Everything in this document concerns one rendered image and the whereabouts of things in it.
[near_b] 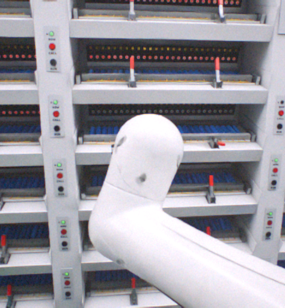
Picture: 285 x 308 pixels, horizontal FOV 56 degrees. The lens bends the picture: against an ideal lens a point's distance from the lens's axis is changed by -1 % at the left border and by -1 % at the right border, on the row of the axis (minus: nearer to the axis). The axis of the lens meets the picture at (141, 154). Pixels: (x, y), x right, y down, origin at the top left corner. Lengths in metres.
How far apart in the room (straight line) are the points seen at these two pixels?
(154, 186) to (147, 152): 0.05
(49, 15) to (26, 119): 0.37
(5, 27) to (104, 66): 0.32
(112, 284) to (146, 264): 0.76
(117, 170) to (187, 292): 0.18
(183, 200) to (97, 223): 0.57
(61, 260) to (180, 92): 0.67
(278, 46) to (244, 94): 0.17
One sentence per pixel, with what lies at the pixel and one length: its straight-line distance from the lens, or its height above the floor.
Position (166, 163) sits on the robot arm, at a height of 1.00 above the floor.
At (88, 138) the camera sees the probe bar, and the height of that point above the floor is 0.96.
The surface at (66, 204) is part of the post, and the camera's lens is 0.90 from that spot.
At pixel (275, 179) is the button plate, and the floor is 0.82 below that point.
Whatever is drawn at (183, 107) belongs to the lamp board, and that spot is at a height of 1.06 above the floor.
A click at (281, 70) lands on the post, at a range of 0.97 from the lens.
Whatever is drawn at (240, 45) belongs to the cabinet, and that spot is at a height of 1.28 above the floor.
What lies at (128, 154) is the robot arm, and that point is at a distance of 0.39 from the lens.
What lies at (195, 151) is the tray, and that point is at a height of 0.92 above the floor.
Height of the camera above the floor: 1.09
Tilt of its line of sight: 12 degrees down
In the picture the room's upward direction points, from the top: straight up
